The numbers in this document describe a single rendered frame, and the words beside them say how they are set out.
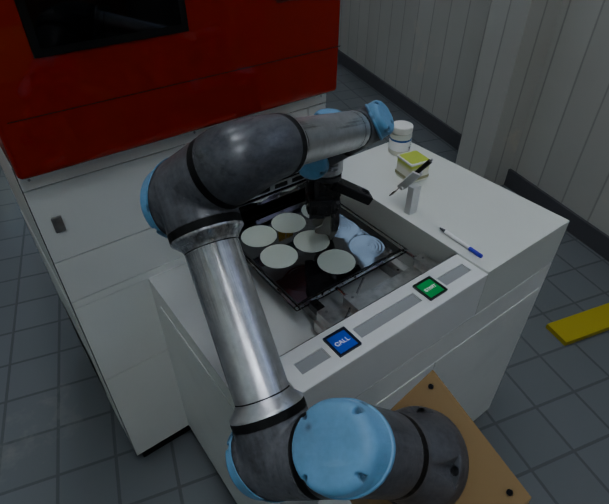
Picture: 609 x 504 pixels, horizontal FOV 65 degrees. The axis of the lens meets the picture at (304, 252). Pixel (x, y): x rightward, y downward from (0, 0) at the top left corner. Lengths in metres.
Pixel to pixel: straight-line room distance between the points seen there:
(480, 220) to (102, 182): 0.96
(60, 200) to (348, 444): 0.84
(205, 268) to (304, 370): 0.34
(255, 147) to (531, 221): 0.93
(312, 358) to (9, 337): 1.89
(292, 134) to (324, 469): 0.44
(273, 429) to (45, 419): 1.64
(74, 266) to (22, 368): 1.23
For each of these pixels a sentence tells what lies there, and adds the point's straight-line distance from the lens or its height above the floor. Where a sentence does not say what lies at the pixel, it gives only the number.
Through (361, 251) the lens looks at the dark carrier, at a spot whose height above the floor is 0.90.
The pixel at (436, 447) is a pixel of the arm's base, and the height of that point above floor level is 1.09.
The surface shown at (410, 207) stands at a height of 0.99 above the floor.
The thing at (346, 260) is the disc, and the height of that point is 0.90.
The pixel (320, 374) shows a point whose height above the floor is 0.96.
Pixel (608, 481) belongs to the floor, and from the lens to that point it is 2.18.
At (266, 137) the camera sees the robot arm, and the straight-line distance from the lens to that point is 0.67.
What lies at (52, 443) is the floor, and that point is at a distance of 2.18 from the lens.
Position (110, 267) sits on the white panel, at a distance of 1.33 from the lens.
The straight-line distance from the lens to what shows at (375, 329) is 1.02.
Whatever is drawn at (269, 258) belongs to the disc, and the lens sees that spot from 1.27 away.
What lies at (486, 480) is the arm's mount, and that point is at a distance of 0.78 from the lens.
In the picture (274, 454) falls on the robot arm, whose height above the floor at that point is 1.09.
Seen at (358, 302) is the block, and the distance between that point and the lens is 1.14.
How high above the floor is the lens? 1.71
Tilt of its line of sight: 39 degrees down
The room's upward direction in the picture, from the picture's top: straight up
